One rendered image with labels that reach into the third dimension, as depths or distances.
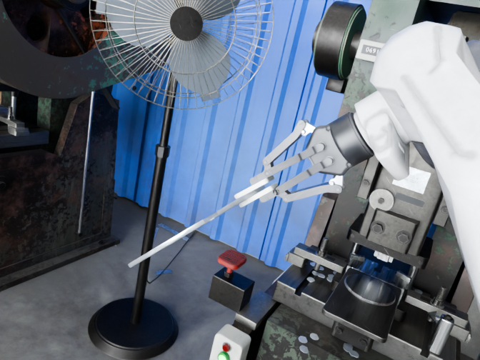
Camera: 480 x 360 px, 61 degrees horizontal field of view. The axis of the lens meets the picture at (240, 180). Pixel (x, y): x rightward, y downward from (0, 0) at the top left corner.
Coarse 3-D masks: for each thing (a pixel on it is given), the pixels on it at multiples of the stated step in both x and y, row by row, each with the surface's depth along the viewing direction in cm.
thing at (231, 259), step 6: (228, 252) 106; (234, 252) 107; (222, 258) 103; (228, 258) 103; (234, 258) 104; (240, 258) 104; (222, 264) 102; (228, 264) 101; (234, 264) 101; (240, 264) 102; (228, 270) 105
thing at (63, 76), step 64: (0, 0) 129; (64, 0) 143; (0, 64) 136; (64, 64) 156; (0, 128) 178; (64, 128) 195; (0, 192) 174; (64, 192) 205; (0, 256) 186; (64, 256) 215
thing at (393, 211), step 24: (384, 168) 97; (432, 168) 92; (384, 192) 97; (408, 192) 95; (432, 192) 93; (384, 216) 96; (408, 216) 96; (432, 216) 94; (384, 240) 97; (408, 240) 93
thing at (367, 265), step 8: (352, 264) 110; (360, 264) 111; (368, 264) 112; (376, 264) 114; (368, 272) 108; (376, 272) 109; (384, 272) 110; (392, 272) 111; (384, 280) 106; (392, 280) 107; (400, 280) 108; (400, 288) 104; (400, 296) 104
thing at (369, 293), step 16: (352, 272) 106; (336, 288) 97; (352, 288) 98; (368, 288) 99; (384, 288) 101; (336, 304) 90; (352, 304) 92; (368, 304) 93; (384, 304) 94; (336, 320) 86; (352, 320) 86; (368, 320) 87; (384, 320) 89; (336, 336) 100; (352, 336) 98; (368, 336) 84; (384, 336) 83
